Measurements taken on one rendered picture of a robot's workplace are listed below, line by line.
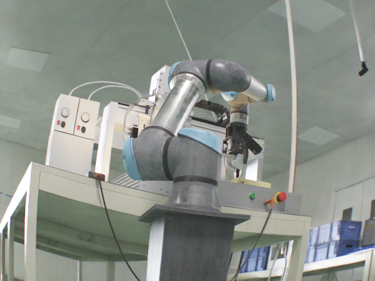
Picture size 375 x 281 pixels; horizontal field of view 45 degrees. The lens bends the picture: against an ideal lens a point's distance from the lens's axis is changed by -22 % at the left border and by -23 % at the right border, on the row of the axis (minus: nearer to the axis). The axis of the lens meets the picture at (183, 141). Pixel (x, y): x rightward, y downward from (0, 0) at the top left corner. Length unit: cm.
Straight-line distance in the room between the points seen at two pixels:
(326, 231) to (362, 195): 208
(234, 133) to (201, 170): 83
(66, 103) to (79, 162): 28
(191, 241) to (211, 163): 23
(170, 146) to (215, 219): 23
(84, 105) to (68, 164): 28
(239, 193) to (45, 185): 77
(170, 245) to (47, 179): 60
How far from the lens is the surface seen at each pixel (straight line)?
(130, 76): 603
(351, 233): 501
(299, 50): 505
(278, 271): 535
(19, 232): 453
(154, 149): 147
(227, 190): 205
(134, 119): 243
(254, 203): 210
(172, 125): 159
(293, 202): 222
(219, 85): 178
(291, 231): 215
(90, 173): 182
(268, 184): 221
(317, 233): 519
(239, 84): 181
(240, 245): 267
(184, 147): 143
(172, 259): 132
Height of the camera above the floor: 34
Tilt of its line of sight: 18 degrees up
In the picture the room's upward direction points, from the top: 6 degrees clockwise
